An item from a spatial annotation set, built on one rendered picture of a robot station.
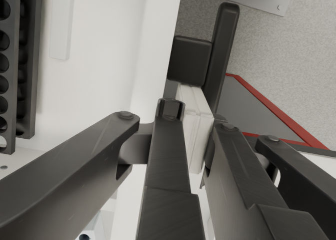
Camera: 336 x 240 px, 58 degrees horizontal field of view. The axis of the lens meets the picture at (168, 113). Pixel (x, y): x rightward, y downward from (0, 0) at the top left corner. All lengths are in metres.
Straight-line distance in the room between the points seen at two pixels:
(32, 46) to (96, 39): 0.05
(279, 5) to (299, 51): 0.18
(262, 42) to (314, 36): 0.18
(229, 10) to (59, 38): 0.14
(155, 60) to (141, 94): 0.02
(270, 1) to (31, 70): 0.96
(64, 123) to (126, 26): 0.10
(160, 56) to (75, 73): 0.12
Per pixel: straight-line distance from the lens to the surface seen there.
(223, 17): 0.19
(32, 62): 0.25
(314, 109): 1.26
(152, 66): 0.17
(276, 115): 0.61
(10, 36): 0.22
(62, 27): 0.26
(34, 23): 0.24
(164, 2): 0.17
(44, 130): 0.30
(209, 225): 0.41
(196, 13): 1.10
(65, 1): 0.26
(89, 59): 0.27
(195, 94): 0.17
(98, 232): 0.41
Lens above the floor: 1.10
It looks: 73 degrees down
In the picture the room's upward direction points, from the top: 178 degrees counter-clockwise
